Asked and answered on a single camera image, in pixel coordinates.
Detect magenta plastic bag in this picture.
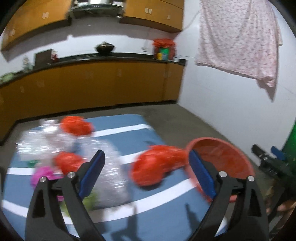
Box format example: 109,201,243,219
31,166,63,189

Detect red bag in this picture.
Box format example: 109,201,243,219
60,116,94,136
129,145,187,187
54,152,84,175

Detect long bubble wrap sheet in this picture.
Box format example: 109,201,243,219
78,137,131,210

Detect red bag back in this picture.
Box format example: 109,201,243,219
60,116,94,136

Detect light green plastic bag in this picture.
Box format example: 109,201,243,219
60,191,97,216

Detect dark green plastic bag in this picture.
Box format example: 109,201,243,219
27,160,39,168

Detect red plastic waste basket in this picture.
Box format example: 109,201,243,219
184,137,256,203

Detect blue striped table cloth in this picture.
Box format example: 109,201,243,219
1,113,228,241

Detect pink floral hanging cloth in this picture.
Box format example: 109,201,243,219
196,1,282,88

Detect wooden lower cabinets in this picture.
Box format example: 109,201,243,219
1,60,185,142

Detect wooden cabinets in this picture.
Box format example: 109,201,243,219
1,60,185,142
1,0,184,50

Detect red bag covered appliance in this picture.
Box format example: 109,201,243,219
152,39,176,61

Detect green basin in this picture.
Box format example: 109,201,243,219
1,72,15,83

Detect glass jar with bag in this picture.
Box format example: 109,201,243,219
23,56,32,72

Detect dark cutting board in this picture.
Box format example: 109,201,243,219
34,49,54,68

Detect red bottle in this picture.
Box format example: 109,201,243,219
51,50,58,62

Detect black counter top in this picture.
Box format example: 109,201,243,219
1,52,187,87

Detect black wok with lid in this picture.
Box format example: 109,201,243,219
95,42,115,56

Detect wooden upper cabinets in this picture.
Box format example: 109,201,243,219
1,0,184,50

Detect steel range hood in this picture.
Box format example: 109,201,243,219
68,1,125,19

